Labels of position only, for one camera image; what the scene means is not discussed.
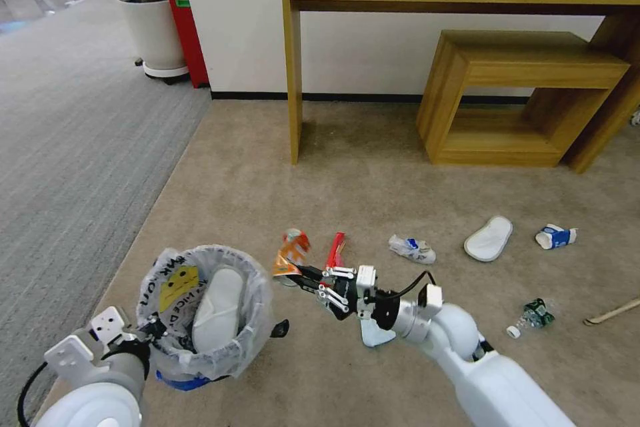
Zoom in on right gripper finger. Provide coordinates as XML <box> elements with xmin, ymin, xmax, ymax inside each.
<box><xmin>292</xmin><ymin>262</ymin><xmax>358</xmax><ymax>282</ymax></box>
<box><xmin>301</xmin><ymin>282</ymin><xmax>350</xmax><ymax>314</ymax></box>

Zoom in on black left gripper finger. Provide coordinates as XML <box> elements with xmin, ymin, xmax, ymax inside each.
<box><xmin>139</xmin><ymin>314</ymin><xmax>169</xmax><ymax>344</ymax></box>

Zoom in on orange snack wrapper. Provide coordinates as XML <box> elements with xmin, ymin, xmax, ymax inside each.
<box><xmin>271</xmin><ymin>228</ymin><xmax>313</xmax><ymax>282</ymax></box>

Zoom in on clear printed plastic bin liner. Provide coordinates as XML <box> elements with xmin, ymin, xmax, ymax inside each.
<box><xmin>135</xmin><ymin>244</ymin><xmax>275</xmax><ymax>382</ymax></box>

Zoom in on pale blue plastic scrap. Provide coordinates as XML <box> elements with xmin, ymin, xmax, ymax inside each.
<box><xmin>358</xmin><ymin>316</ymin><xmax>397</xmax><ymax>348</ymax></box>

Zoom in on red plastic wrapper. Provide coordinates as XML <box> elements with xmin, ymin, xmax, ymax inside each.
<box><xmin>323</xmin><ymin>232</ymin><xmax>347</xmax><ymax>269</ymax></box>

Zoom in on white slipper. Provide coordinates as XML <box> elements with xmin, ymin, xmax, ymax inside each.
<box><xmin>463</xmin><ymin>215</ymin><xmax>515</xmax><ymax>264</ymax></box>
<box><xmin>191</xmin><ymin>266</ymin><xmax>249</xmax><ymax>354</ymax></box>

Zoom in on crumpled white blue wrapper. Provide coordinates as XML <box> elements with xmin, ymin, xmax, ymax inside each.
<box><xmin>388</xmin><ymin>234</ymin><xmax>437</xmax><ymax>265</ymax></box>

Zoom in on crushed green label plastic bottle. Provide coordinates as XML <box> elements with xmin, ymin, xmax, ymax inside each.
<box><xmin>505</xmin><ymin>298</ymin><xmax>557</xmax><ymax>340</ymax></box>

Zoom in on crushed blue white carton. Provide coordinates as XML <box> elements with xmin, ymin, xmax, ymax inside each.
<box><xmin>534</xmin><ymin>224</ymin><xmax>579</xmax><ymax>252</ymax></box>

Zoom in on wooden open side table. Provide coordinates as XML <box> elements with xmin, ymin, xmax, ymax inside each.
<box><xmin>415</xmin><ymin>29</ymin><xmax>631</xmax><ymax>168</ymax></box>

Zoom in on wooden stick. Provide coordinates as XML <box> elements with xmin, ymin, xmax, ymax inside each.
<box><xmin>581</xmin><ymin>298</ymin><xmax>640</xmax><ymax>327</ymax></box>

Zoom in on white wheeled pot base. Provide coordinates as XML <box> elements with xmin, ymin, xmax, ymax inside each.
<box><xmin>133</xmin><ymin>57</ymin><xmax>191</xmax><ymax>86</ymax></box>

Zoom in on red box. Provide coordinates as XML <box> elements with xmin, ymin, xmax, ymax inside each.
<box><xmin>160</xmin><ymin>0</ymin><xmax>211</xmax><ymax>89</ymax></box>

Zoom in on white plant pot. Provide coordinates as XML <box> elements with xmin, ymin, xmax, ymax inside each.
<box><xmin>117</xmin><ymin>0</ymin><xmax>189</xmax><ymax>71</ymax></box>

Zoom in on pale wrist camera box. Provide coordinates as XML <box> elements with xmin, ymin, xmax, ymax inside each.
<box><xmin>89</xmin><ymin>306</ymin><xmax>127</xmax><ymax>344</ymax></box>
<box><xmin>355</xmin><ymin>264</ymin><xmax>379</xmax><ymax>299</ymax></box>

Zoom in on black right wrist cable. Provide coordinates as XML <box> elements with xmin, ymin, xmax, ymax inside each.
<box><xmin>393</xmin><ymin>270</ymin><xmax>437</xmax><ymax>299</ymax></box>

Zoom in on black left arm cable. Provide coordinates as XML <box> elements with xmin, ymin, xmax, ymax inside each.
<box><xmin>17</xmin><ymin>360</ymin><xmax>52</xmax><ymax>427</ymax></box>

